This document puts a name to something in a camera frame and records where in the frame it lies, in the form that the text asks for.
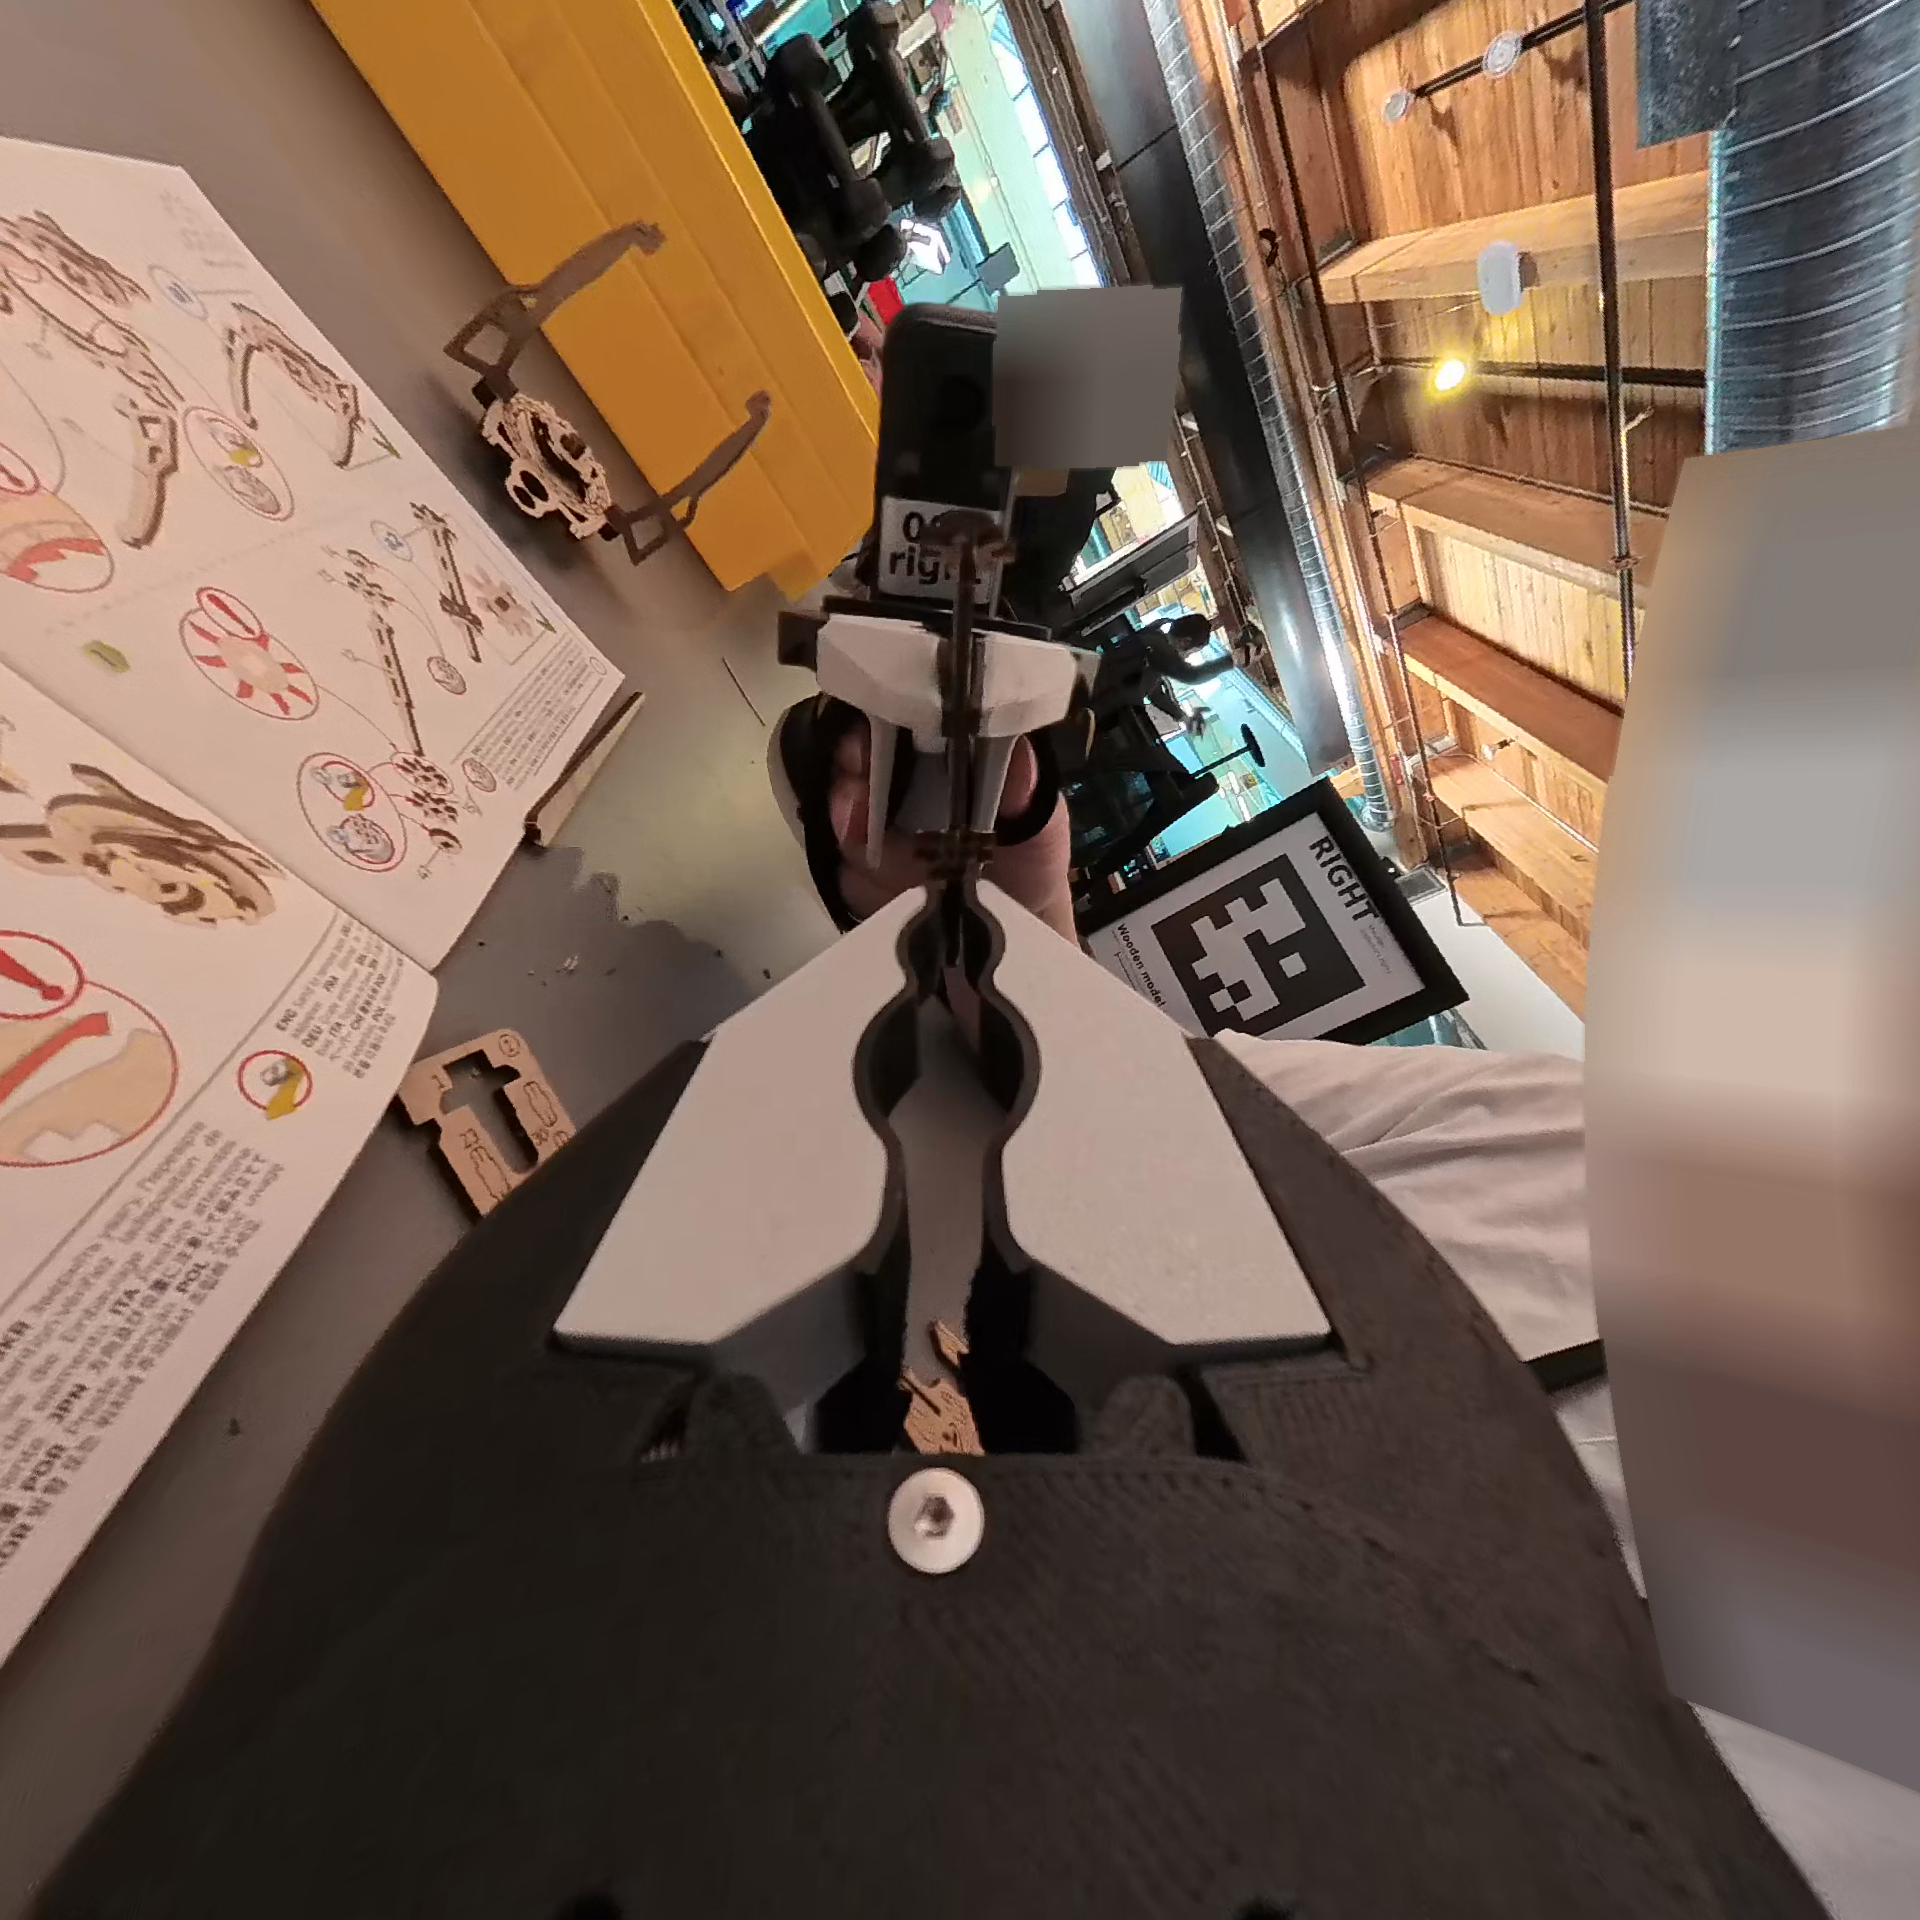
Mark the plywood strip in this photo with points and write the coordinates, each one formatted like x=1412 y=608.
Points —
x=576 y=781

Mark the black framed marker sign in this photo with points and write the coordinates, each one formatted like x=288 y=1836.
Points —
x=1274 y=946

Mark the glowing ceiling lamp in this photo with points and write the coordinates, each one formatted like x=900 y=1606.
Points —
x=1447 y=372

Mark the plywood model part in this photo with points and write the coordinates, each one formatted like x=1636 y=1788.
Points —
x=937 y=1418

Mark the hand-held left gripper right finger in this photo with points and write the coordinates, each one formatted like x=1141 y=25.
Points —
x=1155 y=1200

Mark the yellow plastic bin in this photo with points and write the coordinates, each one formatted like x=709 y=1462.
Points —
x=599 y=135

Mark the black exercise machine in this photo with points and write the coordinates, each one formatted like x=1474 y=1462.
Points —
x=1146 y=675

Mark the silver corrugated duct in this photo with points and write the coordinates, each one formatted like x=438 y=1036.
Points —
x=1267 y=376

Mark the plywood offcut frame piece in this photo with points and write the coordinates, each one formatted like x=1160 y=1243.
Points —
x=449 y=1096

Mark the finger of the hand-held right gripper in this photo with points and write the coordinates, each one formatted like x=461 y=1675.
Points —
x=1028 y=675
x=884 y=668

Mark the wooden model with curved legs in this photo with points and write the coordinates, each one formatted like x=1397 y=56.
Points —
x=543 y=450

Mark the assembly instruction booklet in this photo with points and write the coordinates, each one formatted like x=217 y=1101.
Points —
x=224 y=631

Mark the person's right hand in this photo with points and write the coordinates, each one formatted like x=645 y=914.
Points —
x=1036 y=893

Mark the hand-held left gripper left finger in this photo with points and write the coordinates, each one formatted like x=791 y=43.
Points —
x=720 y=1200

